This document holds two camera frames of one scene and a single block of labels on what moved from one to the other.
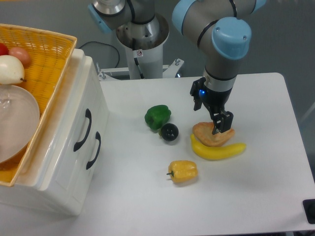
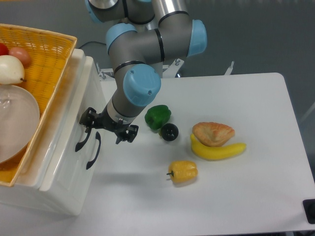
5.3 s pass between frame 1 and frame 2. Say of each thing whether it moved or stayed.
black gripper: moved
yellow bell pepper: stayed
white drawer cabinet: stayed
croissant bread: stayed
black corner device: stayed
